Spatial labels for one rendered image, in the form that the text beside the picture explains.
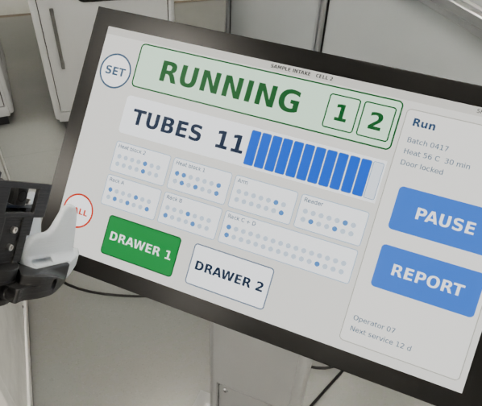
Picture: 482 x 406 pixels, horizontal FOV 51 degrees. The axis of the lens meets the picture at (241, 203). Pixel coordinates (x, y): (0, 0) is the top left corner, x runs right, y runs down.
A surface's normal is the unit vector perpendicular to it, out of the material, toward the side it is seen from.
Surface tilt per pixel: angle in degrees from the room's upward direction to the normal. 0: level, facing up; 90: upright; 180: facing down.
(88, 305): 0
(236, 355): 90
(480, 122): 50
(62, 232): 91
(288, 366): 90
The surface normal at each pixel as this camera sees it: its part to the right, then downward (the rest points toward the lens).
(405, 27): -0.94, 0.19
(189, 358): 0.04, -0.75
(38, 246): 0.94, 0.27
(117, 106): -0.26, -0.02
